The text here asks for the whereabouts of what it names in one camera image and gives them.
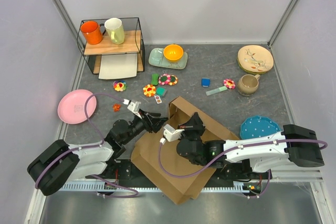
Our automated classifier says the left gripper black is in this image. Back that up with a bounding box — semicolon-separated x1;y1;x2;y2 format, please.
122;109;168;145

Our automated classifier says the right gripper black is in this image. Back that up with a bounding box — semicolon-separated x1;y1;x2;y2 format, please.
176;112;205;144

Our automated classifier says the brown cardboard box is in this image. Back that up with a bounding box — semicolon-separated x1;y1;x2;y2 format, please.
130;96;241;205

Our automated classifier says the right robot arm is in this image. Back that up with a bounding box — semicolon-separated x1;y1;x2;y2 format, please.
176;113;325;179

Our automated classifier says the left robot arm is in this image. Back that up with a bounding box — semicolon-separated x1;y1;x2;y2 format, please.
27;110;168;196

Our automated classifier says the blue small box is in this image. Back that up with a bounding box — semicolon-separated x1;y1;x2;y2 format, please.
201;78;211;88

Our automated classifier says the small white tag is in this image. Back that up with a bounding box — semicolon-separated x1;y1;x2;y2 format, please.
154;95;162;104

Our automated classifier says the teal square sponge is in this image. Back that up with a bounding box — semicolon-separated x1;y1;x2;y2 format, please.
156;87;167;96

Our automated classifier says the orange yellow flower toy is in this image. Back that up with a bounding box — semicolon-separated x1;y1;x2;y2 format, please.
143;84;156;97

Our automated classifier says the green bone toy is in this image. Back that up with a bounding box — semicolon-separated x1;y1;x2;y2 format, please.
151;73;160;86

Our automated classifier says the small orange red toy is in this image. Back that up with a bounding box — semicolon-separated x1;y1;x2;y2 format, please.
113;104;121;112

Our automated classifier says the green double flower toy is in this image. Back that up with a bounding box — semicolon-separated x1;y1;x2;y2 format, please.
158;73;178;86

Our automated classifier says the rainbow flower toy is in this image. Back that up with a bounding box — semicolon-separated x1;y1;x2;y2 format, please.
113;80;128;92

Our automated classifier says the pale green stick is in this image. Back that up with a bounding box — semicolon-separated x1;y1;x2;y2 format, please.
206;86;227;96

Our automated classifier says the pink flower toy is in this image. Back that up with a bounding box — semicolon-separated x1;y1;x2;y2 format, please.
223;78;236;90

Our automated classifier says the pale green tray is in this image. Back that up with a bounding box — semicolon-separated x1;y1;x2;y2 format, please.
149;48;188;70

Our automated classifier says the white square plate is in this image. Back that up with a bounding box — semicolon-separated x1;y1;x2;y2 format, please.
98;54;138;80

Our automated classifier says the orange bowl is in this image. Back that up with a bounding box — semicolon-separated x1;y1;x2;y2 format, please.
163;44;184;62

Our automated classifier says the blue polka dot plate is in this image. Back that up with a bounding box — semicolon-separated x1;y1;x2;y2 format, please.
240;115;281;140

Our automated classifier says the brown ceramic cup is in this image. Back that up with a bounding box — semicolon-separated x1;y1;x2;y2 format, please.
237;74;260;96

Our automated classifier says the green plate under floral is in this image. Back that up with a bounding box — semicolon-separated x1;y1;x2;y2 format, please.
237;58;272;74

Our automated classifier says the pink plate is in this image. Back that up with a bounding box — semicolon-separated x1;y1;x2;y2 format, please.
57;89;92;124

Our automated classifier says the beige floral plate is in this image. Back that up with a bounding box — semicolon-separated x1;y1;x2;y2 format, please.
237;45;274;74

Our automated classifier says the pale green mug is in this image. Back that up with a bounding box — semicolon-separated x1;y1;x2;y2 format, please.
104;18;125;45

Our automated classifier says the orange mug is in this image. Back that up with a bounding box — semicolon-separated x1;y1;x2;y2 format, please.
80;20;103;45

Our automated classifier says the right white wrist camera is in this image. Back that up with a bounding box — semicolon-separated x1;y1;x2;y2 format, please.
160;124;184;145

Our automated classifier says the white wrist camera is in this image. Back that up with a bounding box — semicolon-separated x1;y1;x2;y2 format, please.
160;124;184;145
123;99;141;117

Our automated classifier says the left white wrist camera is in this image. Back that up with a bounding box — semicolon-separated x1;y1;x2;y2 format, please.
123;99;141;117

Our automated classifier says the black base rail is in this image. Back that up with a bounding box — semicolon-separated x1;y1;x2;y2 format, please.
99;159;260;188

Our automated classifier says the black wire wooden shelf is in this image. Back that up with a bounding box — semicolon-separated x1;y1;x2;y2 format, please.
77;17;145;75

